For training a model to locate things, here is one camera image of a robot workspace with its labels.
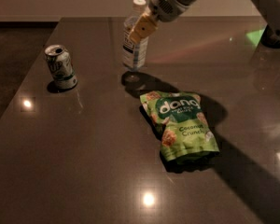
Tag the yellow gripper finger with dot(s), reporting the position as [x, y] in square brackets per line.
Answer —
[142, 26]

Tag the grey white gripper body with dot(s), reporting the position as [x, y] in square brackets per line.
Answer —
[163, 4]

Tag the blue plastic water bottle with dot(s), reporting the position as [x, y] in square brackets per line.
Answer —
[133, 55]

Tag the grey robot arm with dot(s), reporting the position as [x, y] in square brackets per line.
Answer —
[269, 10]

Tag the green 7up soda can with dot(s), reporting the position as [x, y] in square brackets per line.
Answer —
[60, 65]

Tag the green dang chips bag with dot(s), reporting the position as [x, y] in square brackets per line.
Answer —
[179, 120]

